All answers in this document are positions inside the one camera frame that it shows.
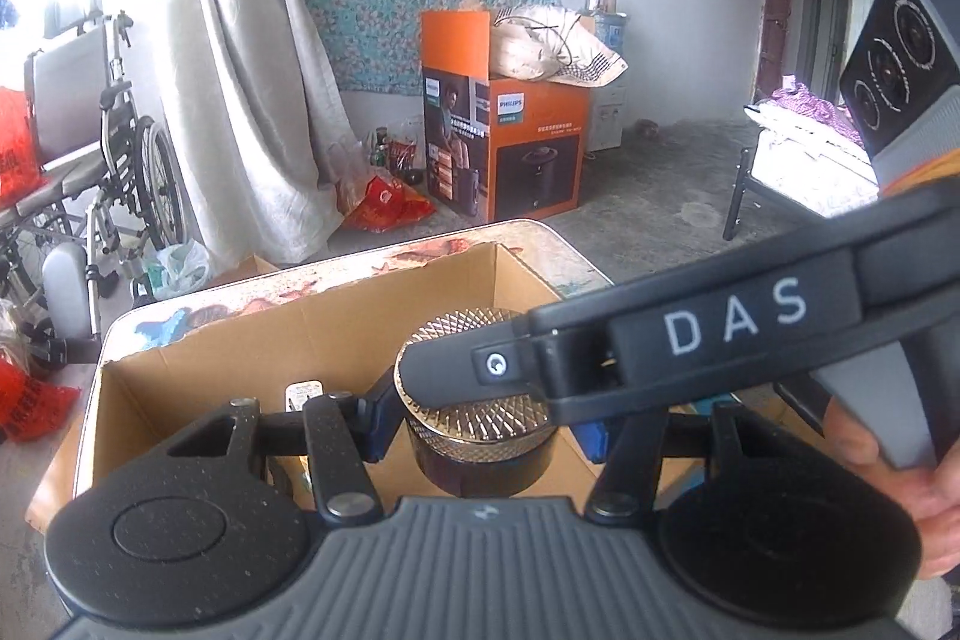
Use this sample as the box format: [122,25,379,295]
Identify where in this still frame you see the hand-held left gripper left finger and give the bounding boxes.
[166,376,412,528]

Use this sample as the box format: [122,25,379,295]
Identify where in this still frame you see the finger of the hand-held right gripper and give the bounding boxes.
[396,308,617,412]

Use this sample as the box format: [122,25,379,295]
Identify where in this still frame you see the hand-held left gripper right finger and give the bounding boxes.
[577,401,788,525]

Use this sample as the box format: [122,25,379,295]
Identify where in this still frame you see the dark jar with gold lid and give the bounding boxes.
[394,306,560,498]

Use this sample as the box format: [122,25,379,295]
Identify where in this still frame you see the brown cardboard box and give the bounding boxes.
[26,241,841,532]

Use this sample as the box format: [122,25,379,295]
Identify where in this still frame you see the person's right hand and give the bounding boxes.
[823,398,960,579]

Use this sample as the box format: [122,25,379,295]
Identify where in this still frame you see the white power adapter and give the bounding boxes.
[283,379,328,417]

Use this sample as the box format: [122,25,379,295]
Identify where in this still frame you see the red snack bag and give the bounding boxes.
[341,175,436,234]

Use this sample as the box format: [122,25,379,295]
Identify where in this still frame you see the purple cloth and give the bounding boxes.
[757,76,871,146]

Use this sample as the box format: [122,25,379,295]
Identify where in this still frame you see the orange appliance carton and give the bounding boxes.
[420,8,590,223]

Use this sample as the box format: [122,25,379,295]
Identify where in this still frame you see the white plastic bag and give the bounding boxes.
[146,239,211,300]

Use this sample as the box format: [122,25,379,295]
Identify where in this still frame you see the brown wooden door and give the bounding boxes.
[754,0,796,101]

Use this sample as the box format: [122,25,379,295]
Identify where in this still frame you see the white water dispenser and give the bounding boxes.
[589,81,627,154]

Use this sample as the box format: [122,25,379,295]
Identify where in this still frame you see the beige cloth bag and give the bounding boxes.
[487,2,629,86]

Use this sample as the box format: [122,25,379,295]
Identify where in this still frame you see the red mesh bag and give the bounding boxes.
[0,355,82,442]

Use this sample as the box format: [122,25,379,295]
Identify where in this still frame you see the white curtain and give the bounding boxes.
[161,0,353,270]

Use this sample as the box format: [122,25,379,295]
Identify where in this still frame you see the blue water bottle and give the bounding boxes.
[592,10,631,52]

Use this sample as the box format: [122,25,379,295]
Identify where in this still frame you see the red plastic bag with print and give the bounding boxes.
[0,85,46,210]

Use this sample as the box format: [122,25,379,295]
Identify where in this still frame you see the wheelchair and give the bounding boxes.
[0,10,185,371]

